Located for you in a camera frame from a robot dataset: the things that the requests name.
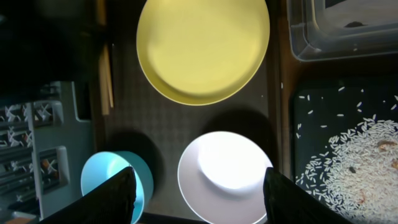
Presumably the light blue bowl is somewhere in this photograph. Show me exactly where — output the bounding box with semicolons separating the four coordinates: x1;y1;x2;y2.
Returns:
80;151;154;224

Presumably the clear plastic waste bin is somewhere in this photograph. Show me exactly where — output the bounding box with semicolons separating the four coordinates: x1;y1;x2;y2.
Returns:
287;0;397;62

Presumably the spilled white rice pile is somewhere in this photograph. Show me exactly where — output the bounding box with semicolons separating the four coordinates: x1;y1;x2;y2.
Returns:
294;85;398;223

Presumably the grey plastic dish rack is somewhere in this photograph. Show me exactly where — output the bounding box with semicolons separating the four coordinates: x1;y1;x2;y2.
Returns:
1;82;94;223

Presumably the wooden chopstick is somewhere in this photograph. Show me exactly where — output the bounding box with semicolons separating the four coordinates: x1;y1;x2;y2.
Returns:
96;0;110;116
104;44;114;108

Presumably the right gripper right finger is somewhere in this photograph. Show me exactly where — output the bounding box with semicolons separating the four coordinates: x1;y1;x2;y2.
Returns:
263;167;351;224

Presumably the pink rice bowl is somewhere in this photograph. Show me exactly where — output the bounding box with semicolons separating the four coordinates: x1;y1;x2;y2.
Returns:
177;131;273;223

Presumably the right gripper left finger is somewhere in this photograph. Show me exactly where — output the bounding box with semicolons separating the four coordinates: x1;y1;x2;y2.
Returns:
41;166;137;224

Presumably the dark brown serving tray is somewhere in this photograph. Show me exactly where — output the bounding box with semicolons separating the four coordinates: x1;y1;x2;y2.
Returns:
95;1;282;223

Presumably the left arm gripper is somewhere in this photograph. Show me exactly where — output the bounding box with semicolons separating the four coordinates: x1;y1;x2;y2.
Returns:
1;0;105;100

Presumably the yellow round plate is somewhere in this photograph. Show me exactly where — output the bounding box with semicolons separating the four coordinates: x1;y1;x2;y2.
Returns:
136;0;271;106

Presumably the black waste tray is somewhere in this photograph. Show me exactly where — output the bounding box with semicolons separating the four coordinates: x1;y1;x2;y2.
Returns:
289;79;398;224

